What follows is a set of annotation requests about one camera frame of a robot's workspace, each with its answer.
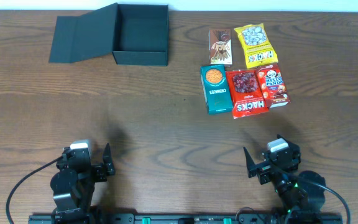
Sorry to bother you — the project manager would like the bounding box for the red Hacks candy bag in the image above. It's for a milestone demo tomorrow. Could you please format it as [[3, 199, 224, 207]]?
[[226, 70, 269, 119]]

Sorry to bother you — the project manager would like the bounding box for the teal Chunkies cookie box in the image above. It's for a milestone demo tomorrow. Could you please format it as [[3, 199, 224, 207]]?
[[200, 65, 233, 114]]

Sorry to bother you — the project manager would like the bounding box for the red Hello Panda box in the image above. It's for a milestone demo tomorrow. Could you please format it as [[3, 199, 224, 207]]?
[[255, 63, 290, 108]]

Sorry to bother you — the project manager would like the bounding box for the yellow Hacks candy bag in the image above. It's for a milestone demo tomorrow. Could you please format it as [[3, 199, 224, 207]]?
[[234, 23, 278, 68]]

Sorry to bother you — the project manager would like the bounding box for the brown Pocky box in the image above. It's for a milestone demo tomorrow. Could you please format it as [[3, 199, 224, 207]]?
[[208, 29, 232, 67]]

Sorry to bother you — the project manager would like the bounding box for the black gift box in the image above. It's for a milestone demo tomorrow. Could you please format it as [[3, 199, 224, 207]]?
[[49, 3, 169, 66]]

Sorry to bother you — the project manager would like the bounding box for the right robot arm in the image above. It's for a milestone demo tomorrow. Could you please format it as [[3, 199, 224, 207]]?
[[244, 135, 329, 223]]

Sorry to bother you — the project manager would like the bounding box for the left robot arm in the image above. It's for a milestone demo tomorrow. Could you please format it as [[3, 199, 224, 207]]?
[[50, 140, 116, 223]]

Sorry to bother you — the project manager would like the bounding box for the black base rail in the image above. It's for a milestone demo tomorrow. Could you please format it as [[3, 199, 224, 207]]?
[[27, 212, 344, 224]]

